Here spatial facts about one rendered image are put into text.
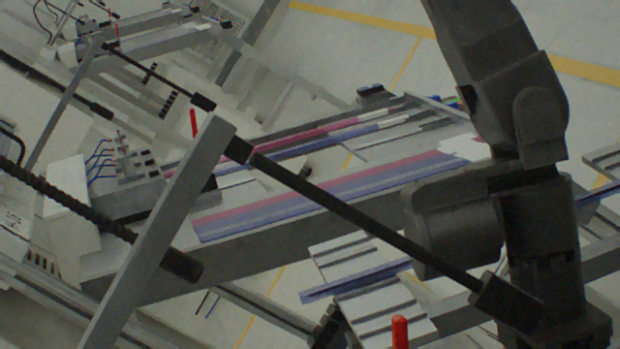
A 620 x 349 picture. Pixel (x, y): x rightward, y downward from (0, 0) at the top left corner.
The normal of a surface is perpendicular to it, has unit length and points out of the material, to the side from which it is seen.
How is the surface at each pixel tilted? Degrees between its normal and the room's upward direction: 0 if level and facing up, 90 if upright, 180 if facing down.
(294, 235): 90
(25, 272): 90
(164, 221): 90
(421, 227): 63
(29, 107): 90
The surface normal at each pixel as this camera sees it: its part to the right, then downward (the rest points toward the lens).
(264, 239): 0.21, 0.18
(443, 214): -0.02, -0.54
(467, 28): -0.02, -0.14
